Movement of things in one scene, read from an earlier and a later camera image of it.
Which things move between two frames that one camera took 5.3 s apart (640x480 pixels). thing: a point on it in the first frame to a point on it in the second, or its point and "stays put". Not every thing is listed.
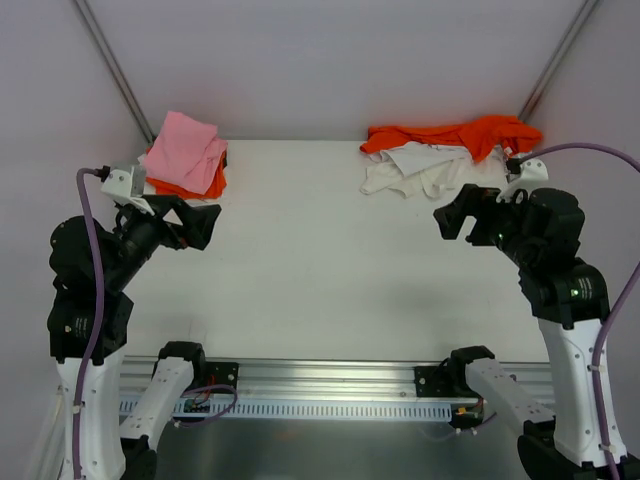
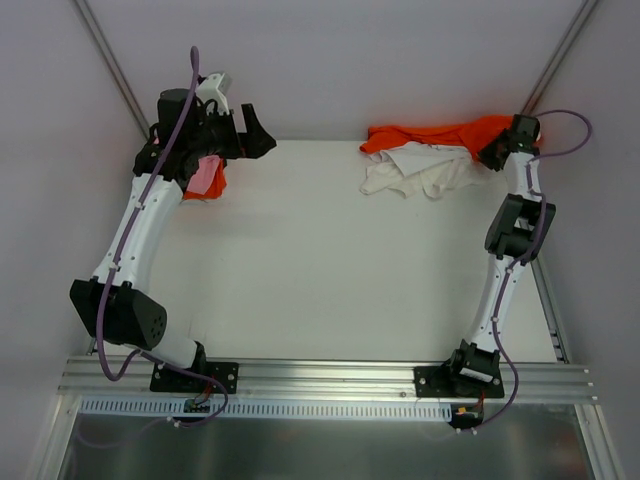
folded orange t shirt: [217, 189] stays put
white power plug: [118, 186] to [215, 87]
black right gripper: [480, 218] to [498, 154]
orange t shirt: [477, 137] stays put
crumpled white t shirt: [430, 170] stays put
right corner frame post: [558, 60] stays put
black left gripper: [170, 220] to [236, 133]
